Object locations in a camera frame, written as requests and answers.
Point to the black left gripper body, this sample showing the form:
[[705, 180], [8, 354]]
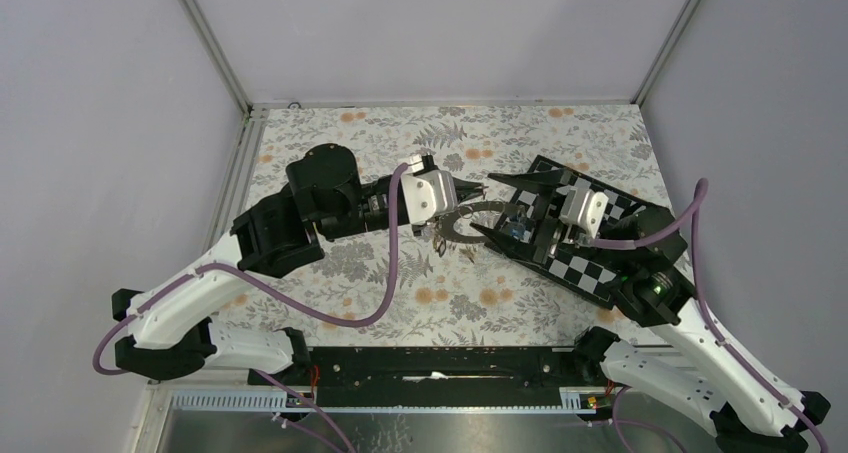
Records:
[[376, 206]]

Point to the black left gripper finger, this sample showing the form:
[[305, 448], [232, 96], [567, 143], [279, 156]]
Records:
[[443, 229], [461, 191]]

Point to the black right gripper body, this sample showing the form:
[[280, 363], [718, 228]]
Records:
[[556, 228]]

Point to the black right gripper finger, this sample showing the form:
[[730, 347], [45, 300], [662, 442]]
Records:
[[540, 252], [542, 184]]

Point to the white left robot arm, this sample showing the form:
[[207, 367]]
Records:
[[169, 332]]

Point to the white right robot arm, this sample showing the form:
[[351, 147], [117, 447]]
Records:
[[734, 397]]

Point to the black white chessboard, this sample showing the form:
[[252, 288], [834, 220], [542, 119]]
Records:
[[608, 246]]

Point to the black front rail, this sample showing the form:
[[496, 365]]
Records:
[[344, 366]]

